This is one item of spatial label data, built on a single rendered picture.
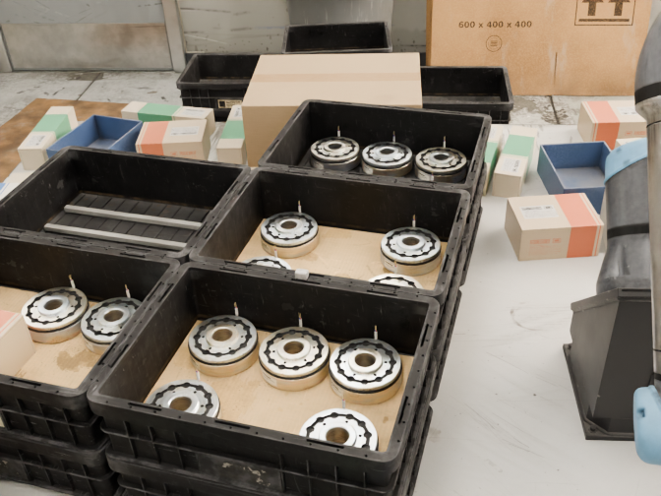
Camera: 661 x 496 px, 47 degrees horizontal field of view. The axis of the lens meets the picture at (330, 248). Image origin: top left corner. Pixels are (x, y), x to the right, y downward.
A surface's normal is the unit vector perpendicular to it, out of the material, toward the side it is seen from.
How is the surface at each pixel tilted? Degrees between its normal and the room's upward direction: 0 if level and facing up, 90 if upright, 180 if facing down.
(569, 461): 0
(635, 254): 40
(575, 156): 90
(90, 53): 90
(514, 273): 0
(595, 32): 76
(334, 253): 0
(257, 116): 90
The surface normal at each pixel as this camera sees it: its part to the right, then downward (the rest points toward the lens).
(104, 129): -0.35, 0.55
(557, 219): -0.04, -0.81
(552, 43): -0.11, 0.34
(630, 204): -0.67, -0.11
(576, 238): 0.05, 0.58
